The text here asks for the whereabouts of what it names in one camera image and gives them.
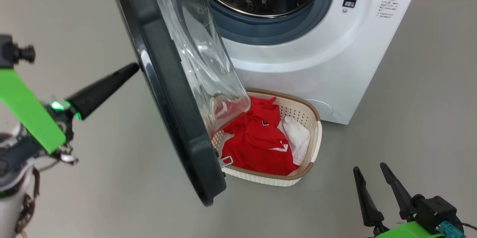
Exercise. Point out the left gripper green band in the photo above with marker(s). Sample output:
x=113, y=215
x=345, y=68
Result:
x=26, y=111

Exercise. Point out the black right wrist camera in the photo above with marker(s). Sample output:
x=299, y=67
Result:
x=436, y=210

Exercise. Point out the cream laundry basket brown rim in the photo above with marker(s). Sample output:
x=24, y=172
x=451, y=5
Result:
x=300, y=113

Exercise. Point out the white garment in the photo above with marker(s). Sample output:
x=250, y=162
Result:
x=298, y=137

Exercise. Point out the grey rubber door gasket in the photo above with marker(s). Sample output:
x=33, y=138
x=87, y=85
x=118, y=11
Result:
x=268, y=29

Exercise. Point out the black washing machine door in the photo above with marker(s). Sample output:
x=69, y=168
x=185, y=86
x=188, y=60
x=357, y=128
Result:
x=167, y=81

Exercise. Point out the red shirt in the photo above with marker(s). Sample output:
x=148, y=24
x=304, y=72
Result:
x=257, y=145

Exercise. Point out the black door lock socket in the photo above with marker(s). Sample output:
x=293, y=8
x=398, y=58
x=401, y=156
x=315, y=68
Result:
x=349, y=2

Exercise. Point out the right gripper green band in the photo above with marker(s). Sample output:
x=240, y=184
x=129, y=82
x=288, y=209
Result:
x=410, y=231

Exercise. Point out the white front-load washing machine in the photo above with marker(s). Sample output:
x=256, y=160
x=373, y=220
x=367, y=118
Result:
x=335, y=66

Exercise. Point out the black text warning label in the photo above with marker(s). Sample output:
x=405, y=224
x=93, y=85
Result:
x=387, y=7

